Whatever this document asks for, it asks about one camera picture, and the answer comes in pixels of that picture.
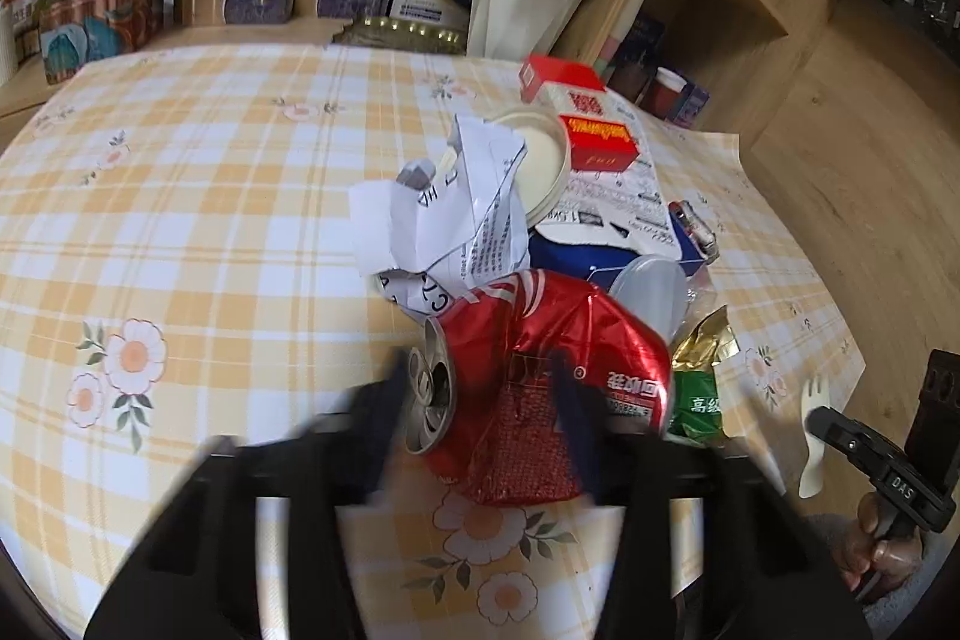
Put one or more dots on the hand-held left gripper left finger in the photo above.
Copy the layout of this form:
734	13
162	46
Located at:
379	419

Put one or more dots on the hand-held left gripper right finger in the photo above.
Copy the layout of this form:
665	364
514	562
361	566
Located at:
574	415

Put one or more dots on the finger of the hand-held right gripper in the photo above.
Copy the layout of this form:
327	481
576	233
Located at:
941	385

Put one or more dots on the crushed red drink can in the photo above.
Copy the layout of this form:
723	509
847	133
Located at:
555	340

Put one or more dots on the white plastic spork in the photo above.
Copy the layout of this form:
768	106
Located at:
814	460

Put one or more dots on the green and gold packet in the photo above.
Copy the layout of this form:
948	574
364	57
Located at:
694	415

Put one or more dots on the clear plastic wrapper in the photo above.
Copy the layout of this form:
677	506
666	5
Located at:
652	295

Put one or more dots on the blue cardboard box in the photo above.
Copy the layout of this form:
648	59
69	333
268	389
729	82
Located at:
570	257

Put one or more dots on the white printed paper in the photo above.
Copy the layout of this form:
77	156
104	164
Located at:
480	220

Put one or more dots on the blue lighter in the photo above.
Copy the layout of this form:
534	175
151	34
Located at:
694	227

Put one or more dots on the white printed sheet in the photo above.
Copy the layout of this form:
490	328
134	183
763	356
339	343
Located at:
630	197

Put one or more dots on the round cream plastic lid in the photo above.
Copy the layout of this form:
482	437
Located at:
541	160

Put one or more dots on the white and red cigarette pack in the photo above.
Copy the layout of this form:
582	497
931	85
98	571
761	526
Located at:
562	78

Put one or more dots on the person's right hand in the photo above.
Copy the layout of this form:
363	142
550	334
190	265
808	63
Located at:
892	554

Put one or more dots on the yellow checked floral tablecloth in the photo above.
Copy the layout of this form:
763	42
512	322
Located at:
225	197

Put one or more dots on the small blue and purple box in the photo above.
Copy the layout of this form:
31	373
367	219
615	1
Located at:
696	104

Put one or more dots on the red paper cup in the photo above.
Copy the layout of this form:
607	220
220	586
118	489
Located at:
670	93

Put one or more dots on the dark printed box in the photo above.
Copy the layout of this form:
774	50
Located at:
649	44

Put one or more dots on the gold decorative tray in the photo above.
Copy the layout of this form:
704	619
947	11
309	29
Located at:
397	34

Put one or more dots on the stack of pastel cups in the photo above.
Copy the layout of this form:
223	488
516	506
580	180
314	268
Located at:
626	29

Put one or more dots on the white faceted vase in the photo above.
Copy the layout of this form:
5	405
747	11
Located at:
517	3

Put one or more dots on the wooden sideboard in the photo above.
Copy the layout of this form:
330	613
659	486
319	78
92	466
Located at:
45	85

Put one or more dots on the corrugated planter with teal print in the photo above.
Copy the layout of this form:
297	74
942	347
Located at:
97	29

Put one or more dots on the white ribbed vase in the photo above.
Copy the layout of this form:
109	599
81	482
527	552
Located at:
6	44

